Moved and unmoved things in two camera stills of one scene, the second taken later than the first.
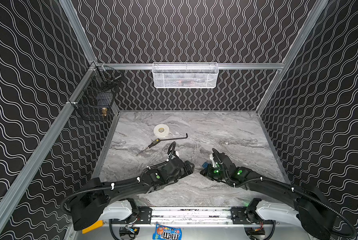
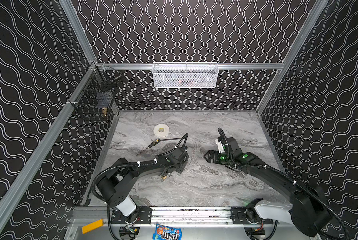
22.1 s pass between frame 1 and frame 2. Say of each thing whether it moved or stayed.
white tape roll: stayed
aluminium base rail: stayed
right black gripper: moved
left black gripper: moved
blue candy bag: stayed
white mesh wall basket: stayed
